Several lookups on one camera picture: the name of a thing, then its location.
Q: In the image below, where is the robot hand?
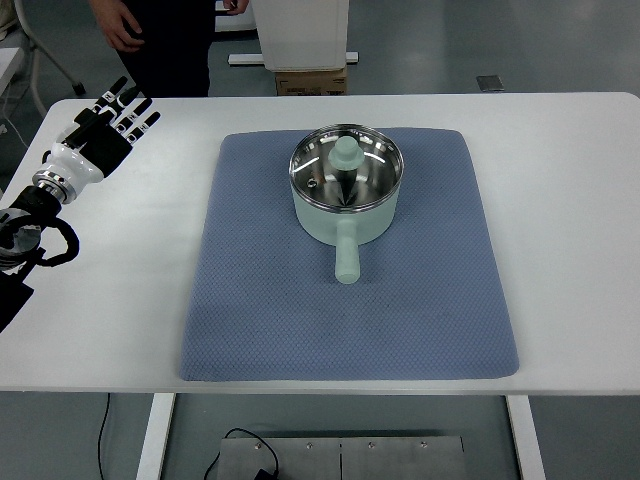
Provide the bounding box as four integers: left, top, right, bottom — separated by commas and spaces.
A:
42, 75, 162, 204

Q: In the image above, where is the green pot with handle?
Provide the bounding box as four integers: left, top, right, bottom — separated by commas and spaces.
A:
288, 123, 405, 287

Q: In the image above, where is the person's hand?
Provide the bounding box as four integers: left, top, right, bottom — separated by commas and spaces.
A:
101, 0, 147, 53

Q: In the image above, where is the person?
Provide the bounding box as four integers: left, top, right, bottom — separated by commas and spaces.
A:
87, 0, 251, 99

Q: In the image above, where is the white base bar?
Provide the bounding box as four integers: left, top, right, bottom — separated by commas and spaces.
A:
228, 50, 360, 67

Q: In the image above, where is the brown cardboard box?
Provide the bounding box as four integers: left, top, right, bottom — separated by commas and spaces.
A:
274, 66, 349, 97

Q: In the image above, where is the blue textured mat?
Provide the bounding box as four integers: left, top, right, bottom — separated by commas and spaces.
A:
178, 127, 521, 384

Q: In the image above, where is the white cabinet column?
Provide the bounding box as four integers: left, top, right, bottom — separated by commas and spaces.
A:
251, 0, 351, 72

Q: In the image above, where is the glass lid with green knob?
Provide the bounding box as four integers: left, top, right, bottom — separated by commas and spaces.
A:
288, 123, 405, 214

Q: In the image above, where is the white table leg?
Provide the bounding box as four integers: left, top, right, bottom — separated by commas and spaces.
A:
135, 393, 177, 480
505, 394, 548, 480

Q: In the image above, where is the grey metal plate with screws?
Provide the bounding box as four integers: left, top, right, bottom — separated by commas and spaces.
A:
219, 435, 467, 480

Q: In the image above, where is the grey rolling chair frame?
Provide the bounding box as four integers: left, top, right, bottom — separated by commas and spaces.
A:
0, 0, 87, 104

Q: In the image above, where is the thin black cable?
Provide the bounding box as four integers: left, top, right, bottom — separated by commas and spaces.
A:
96, 393, 112, 480

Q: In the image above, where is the black cable with adapter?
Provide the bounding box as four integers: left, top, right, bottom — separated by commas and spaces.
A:
202, 427, 282, 480

